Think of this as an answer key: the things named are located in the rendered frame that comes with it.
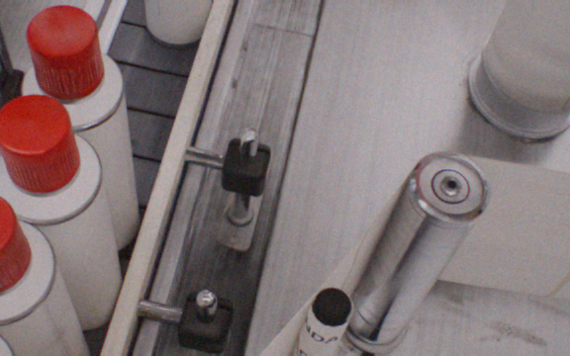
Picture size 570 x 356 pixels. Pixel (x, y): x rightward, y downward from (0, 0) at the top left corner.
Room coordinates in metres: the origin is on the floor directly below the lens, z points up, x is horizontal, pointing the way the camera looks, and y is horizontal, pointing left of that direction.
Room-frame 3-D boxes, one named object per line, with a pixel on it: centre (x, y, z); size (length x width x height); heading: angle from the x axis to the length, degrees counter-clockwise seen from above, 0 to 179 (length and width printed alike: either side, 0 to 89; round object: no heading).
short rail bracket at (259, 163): (0.28, 0.03, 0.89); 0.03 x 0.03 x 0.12; 88
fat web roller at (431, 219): (0.20, -0.08, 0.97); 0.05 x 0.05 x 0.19
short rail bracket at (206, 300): (0.17, 0.05, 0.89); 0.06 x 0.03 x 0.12; 88
